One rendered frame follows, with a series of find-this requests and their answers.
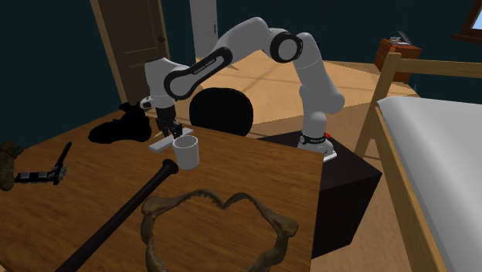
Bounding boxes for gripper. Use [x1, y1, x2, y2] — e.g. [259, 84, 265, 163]
[156, 105, 184, 139]

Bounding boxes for grey flat bar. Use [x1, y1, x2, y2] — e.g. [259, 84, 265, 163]
[148, 127, 194, 154]

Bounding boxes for white cup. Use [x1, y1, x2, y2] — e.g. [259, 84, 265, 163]
[171, 134, 200, 172]

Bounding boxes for black lumpy figure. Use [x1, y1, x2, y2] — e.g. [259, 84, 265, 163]
[87, 101, 153, 145]

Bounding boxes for black round chair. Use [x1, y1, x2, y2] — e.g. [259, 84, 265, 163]
[188, 87, 254, 138]

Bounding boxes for wooden desk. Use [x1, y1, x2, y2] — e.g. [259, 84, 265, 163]
[0, 108, 324, 272]

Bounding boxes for brown wooden door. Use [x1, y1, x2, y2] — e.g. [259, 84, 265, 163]
[89, 0, 171, 105]

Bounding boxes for black baseball bat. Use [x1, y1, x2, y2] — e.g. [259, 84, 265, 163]
[54, 158, 179, 272]

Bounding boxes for pale grey door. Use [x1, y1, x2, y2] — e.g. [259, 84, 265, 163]
[188, 0, 219, 60]

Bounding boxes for black flip phone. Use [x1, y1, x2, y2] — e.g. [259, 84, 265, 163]
[13, 141, 73, 186]

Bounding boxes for brown shark jaw bone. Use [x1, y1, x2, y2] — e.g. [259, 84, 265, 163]
[141, 189, 300, 272]

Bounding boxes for olive green plush toy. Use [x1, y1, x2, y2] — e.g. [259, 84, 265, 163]
[0, 141, 24, 192]

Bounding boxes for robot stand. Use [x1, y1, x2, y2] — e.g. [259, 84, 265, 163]
[257, 130, 383, 260]

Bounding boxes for orange wooden nightstand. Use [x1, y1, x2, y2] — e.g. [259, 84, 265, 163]
[373, 31, 423, 85]

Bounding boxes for wooden bed with white mattress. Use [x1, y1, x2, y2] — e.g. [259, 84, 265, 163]
[354, 52, 482, 272]

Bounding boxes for wooden framed window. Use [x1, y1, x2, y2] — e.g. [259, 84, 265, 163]
[450, 0, 482, 46]

